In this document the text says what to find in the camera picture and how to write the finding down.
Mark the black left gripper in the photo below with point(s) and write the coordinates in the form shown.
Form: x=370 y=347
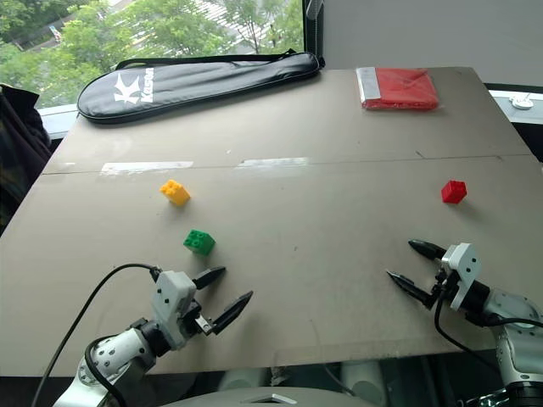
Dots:
x=194 y=319

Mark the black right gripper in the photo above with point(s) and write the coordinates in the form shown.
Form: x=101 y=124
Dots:
x=443 y=283

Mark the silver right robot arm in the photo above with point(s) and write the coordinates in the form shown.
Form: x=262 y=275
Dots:
x=505 y=322

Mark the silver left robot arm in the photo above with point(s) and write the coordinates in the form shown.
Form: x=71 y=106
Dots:
x=114 y=352

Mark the green toy brick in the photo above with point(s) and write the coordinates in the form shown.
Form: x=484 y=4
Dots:
x=199 y=242

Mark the red toy brick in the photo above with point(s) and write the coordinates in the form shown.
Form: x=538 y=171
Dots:
x=453 y=191

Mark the grey robot torso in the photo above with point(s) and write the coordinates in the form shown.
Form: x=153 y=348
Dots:
x=259 y=396

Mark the yellow toy brick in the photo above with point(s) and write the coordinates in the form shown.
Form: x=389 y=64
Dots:
x=175 y=193

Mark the red cloth in plastic bag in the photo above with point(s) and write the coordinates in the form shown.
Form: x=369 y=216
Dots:
x=401 y=88

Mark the small white round object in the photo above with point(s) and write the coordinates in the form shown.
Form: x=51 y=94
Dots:
x=521 y=103

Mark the black racket bag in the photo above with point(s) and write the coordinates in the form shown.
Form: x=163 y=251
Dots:
x=186 y=87

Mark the dark jacket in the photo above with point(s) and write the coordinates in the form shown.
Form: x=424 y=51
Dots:
x=17 y=148

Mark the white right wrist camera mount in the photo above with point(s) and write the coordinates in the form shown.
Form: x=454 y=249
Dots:
x=462 y=271

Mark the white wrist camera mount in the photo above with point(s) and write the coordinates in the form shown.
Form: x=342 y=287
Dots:
x=171 y=297
x=462 y=271

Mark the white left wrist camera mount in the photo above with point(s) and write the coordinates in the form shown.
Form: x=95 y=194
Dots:
x=171 y=297

